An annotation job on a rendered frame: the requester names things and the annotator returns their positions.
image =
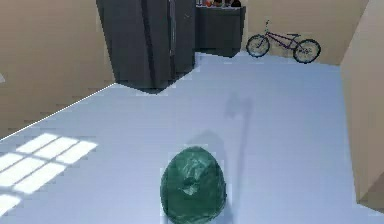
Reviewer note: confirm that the dark grey kitchen cabinet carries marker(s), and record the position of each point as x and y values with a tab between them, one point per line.
216	30

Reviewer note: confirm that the black rounded kitchen item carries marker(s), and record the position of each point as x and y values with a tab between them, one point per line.
236	3

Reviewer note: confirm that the green garbage bag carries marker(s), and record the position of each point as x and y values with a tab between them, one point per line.
192	186

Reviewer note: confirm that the dark grey fridge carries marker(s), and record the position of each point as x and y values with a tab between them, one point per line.
140	40

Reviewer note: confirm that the red round food item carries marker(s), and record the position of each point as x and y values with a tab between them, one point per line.
208	3

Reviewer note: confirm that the purple bicycle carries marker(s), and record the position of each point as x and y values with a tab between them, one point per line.
283	45

